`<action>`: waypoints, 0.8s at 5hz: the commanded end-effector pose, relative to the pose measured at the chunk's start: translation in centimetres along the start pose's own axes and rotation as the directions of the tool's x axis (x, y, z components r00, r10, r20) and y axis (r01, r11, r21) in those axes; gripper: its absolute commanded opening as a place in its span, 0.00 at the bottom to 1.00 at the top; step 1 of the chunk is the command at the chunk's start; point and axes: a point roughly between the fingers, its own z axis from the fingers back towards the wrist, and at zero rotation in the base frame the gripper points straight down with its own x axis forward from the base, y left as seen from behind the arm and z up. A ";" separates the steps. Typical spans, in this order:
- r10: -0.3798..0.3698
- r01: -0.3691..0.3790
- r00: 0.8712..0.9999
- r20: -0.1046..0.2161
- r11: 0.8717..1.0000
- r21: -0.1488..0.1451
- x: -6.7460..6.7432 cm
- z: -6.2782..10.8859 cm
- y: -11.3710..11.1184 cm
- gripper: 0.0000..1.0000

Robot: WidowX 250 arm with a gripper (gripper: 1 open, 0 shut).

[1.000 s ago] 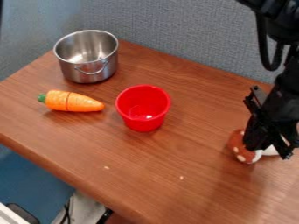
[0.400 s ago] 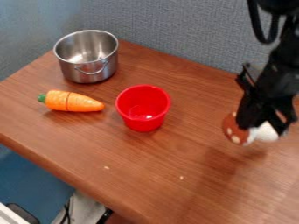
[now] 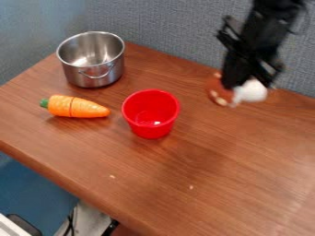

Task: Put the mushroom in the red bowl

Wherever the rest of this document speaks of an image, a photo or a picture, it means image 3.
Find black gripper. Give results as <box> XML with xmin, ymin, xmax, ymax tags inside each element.
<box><xmin>216</xmin><ymin>10</ymin><xmax>285</xmax><ymax>89</ymax></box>

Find brown white plush mushroom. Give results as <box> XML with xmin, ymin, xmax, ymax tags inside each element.
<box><xmin>205</xmin><ymin>72</ymin><xmax>268</xmax><ymax>107</ymax></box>

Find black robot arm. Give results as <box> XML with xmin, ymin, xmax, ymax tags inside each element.
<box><xmin>216</xmin><ymin>0</ymin><xmax>306</xmax><ymax>89</ymax></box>

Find red plastic bowl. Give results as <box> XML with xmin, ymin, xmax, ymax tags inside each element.
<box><xmin>120</xmin><ymin>88</ymin><xmax>180</xmax><ymax>139</ymax></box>

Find stainless steel pot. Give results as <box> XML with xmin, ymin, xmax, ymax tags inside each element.
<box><xmin>54</xmin><ymin>31</ymin><xmax>125</xmax><ymax>89</ymax></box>

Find orange toy carrot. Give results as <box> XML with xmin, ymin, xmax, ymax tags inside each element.
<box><xmin>38</xmin><ymin>95</ymin><xmax>110</xmax><ymax>118</ymax></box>

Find white table leg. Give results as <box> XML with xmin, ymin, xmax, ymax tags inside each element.
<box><xmin>54</xmin><ymin>201</ymin><xmax>112</xmax><ymax>236</ymax></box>

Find black white object corner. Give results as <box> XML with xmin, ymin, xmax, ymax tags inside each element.
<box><xmin>0</xmin><ymin>214</ymin><xmax>41</xmax><ymax>236</ymax></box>

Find black cable under table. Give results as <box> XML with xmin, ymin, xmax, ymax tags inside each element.
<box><xmin>61</xmin><ymin>206</ymin><xmax>77</xmax><ymax>236</ymax></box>

